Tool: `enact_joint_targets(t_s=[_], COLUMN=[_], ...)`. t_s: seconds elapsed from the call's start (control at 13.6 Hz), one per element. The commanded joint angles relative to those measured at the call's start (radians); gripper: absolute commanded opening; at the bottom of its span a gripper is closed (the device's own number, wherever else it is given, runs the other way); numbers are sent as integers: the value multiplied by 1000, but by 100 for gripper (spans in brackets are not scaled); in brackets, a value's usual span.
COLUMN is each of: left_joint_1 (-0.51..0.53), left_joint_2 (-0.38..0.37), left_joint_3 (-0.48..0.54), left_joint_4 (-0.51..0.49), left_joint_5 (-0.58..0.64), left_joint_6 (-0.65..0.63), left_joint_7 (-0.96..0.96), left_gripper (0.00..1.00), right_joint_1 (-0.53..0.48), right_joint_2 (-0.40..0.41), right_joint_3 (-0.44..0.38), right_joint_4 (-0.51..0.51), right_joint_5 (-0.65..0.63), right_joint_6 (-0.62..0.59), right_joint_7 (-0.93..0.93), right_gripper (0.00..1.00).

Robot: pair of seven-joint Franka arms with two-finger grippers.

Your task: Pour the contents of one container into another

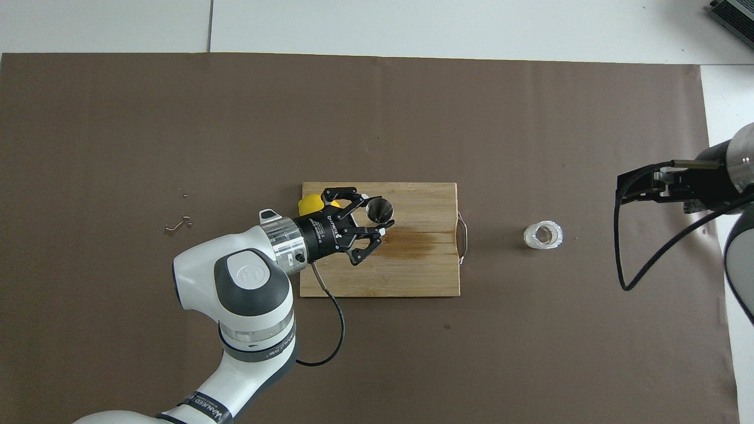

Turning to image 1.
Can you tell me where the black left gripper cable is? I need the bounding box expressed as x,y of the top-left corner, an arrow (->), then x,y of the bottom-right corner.
295,262 -> 346,367

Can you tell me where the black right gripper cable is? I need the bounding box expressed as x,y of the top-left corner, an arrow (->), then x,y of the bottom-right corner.
614,159 -> 754,292

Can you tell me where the steel double jigger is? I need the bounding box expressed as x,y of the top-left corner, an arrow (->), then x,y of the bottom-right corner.
365,198 -> 394,224

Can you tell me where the yellow lemon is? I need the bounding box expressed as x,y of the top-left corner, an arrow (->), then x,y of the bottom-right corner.
297,194 -> 342,217

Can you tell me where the brown paper table mat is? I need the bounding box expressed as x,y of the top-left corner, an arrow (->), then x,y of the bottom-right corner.
0,52 -> 740,424

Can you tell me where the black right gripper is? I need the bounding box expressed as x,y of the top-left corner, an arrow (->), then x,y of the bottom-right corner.
616,141 -> 749,214

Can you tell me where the wooden cutting board, metal handle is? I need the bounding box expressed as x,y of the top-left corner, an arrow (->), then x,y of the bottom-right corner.
299,181 -> 469,298

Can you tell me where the clear faceted glass cup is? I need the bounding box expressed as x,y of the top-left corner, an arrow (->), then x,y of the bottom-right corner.
523,220 -> 564,250

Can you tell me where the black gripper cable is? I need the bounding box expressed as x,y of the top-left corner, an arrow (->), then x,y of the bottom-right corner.
614,159 -> 754,292
295,262 -> 346,367

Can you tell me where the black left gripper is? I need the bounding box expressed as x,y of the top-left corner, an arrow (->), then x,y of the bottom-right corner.
293,187 -> 395,267

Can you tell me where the grey ribbed metal device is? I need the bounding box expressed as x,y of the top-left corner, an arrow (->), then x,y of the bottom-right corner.
705,0 -> 754,43

